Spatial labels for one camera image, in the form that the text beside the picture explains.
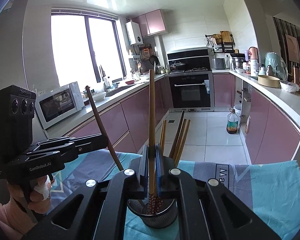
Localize black built-in oven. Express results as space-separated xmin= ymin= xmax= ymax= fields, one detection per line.
xmin=168 ymin=71 xmax=215 ymax=112

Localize black wall spice rack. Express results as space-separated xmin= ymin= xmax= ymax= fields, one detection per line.
xmin=205 ymin=31 xmax=235 ymax=53

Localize black mesh utensil cup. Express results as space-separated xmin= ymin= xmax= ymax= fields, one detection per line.
xmin=127 ymin=198 xmax=178 ymax=229

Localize silver rice cooker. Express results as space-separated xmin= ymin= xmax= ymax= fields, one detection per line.
xmin=212 ymin=58 xmax=225 ymax=69

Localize person left hand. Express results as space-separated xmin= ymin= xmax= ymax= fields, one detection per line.
xmin=5 ymin=174 xmax=52 ymax=233

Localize teal food cover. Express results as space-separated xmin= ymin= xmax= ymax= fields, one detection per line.
xmin=265 ymin=51 xmax=288 ymax=81

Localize blue grey striped tablecloth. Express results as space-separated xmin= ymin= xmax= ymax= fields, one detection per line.
xmin=51 ymin=150 xmax=300 ymax=239

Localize oil bottle on floor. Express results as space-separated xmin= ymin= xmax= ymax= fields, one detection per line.
xmin=226 ymin=108 xmax=239 ymax=134

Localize round bamboo steamer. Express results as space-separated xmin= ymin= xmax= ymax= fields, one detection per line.
xmin=257 ymin=75 xmax=280 ymax=88

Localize white bowl on counter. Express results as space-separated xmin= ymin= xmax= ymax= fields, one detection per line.
xmin=93 ymin=92 xmax=107 ymax=102

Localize pink wall cabinet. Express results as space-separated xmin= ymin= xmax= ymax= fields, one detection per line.
xmin=132 ymin=9 xmax=167 ymax=37

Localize white water heater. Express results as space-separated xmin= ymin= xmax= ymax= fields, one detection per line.
xmin=126 ymin=21 xmax=143 ymax=46

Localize pink thermos kettle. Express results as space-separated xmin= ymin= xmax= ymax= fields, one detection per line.
xmin=248 ymin=47 xmax=259 ymax=68

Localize grey refrigerator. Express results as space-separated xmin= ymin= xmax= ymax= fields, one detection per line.
xmin=0 ymin=0 xmax=33 ymax=90

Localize white microwave oven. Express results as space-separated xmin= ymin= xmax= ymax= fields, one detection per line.
xmin=36 ymin=81 xmax=84 ymax=129

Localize black range hood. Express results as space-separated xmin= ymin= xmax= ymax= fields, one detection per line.
xmin=167 ymin=47 xmax=211 ymax=72

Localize kitchen window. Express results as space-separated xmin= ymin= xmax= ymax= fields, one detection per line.
xmin=51 ymin=12 xmax=127 ymax=90

